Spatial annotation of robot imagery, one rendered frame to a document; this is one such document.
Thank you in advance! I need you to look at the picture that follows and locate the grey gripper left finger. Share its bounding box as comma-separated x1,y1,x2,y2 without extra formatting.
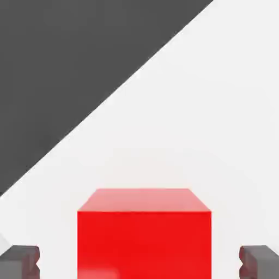
0,233,41,279

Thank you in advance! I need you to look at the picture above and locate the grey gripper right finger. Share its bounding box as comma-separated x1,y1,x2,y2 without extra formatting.
239,245,279,279

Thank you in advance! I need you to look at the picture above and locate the small red cube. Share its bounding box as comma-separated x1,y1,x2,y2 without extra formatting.
77,188,213,279

